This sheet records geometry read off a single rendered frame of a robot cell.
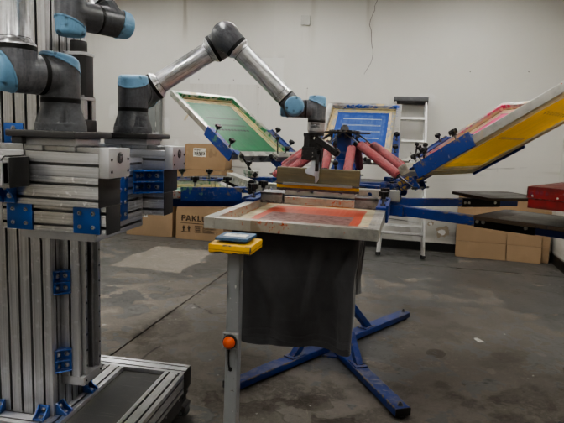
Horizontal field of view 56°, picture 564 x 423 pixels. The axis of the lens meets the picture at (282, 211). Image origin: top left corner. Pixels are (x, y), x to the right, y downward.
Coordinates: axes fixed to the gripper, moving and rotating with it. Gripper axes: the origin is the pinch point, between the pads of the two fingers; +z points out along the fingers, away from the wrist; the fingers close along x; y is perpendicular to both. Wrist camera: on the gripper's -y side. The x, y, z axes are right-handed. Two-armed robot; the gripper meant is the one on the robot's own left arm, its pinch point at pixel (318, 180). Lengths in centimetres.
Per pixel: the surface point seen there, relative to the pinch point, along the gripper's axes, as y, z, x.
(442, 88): -70, -80, -414
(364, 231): -25, 11, 59
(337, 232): -17, 12, 59
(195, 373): 65, 109, -27
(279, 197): 16.4, 8.8, 0.5
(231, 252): 11, 16, 83
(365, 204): -20.7, 9.0, 0.5
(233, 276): 11, 24, 78
